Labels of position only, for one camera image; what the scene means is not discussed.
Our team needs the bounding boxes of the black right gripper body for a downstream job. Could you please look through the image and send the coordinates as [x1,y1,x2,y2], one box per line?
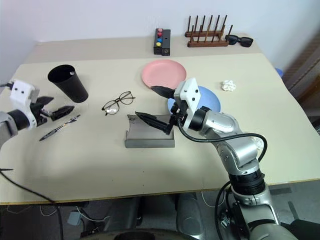
[168,96,188,130]

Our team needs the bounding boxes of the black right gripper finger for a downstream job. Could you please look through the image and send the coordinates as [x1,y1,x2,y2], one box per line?
[150,85,176,100]
[134,111,174,136]

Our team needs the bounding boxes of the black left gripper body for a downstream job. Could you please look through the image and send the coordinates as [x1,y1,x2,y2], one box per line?
[29,100,54,126]

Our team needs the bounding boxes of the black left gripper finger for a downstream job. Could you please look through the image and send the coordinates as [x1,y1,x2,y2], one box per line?
[36,96,55,108]
[50,105,76,121]

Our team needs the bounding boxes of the grey open glasses case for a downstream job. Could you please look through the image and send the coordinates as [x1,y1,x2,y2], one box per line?
[124,113,176,149]

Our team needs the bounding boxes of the black plastic cup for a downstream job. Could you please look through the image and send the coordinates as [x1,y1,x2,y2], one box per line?
[47,64,89,103]

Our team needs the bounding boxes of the black marker pen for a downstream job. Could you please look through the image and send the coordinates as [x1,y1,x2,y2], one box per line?
[38,114,81,142]

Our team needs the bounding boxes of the pink plate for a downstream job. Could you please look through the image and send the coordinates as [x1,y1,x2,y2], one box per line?
[141,59,188,91]

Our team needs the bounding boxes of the blue plate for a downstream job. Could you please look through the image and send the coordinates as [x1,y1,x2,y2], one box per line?
[166,85,222,114]

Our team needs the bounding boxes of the thin black-rimmed eyeglasses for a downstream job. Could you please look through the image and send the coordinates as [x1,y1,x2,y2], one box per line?
[101,91,136,116]

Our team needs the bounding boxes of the black button box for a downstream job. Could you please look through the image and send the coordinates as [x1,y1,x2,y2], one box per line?
[152,28,172,56]

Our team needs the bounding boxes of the white crumpled paper ball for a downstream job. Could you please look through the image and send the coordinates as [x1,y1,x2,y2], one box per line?
[251,136,265,151]
[220,79,237,92]

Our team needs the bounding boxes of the wooden peg rack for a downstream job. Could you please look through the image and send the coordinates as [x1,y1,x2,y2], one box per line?
[184,14,234,48]

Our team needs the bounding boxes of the black sunglasses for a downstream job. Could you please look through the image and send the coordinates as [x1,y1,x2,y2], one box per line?
[224,34,254,48]

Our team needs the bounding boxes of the dark grey rounded shape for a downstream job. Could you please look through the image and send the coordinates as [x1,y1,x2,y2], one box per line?
[175,192,204,237]

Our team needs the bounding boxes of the grey power adapter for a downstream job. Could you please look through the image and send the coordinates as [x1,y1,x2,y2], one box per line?
[67,211,81,226]

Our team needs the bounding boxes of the brown wooden furniture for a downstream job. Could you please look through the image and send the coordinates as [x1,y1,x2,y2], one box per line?
[281,31,320,137]

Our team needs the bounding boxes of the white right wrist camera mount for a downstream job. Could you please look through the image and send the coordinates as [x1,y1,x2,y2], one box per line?
[173,77,203,131]

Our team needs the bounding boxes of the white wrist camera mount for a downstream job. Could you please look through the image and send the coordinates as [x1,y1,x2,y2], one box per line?
[173,77,203,131]
[9,79,41,130]

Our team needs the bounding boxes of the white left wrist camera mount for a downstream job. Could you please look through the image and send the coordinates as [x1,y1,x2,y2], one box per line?
[9,79,41,130]

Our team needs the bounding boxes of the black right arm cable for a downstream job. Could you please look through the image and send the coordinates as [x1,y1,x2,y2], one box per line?
[176,119,268,163]

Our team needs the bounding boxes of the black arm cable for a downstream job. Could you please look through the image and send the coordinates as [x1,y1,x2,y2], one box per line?
[0,167,64,240]
[176,119,268,163]

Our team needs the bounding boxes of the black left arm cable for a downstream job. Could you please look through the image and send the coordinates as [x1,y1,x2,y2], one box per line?
[0,167,64,240]

